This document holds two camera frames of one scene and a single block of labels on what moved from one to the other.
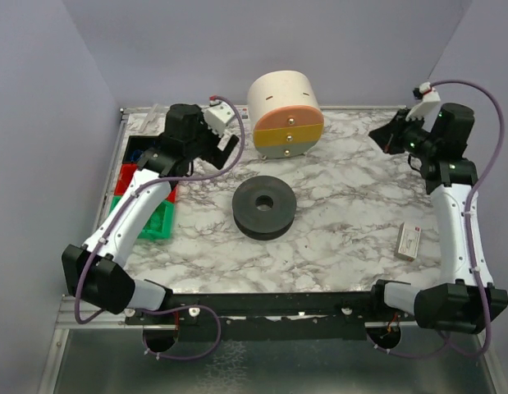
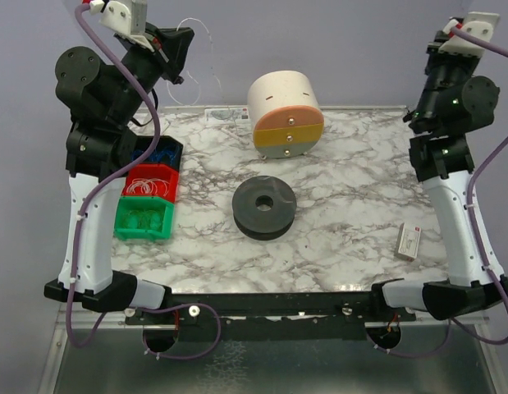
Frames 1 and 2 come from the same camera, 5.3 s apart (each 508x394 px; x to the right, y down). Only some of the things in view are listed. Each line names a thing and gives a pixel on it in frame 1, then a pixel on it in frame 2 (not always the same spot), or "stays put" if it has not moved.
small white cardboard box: [407, 245] stays put
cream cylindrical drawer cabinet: [285, 113] stays put
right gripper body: [400, 134] -> [444, 55]
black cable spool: [264, 208] stays put
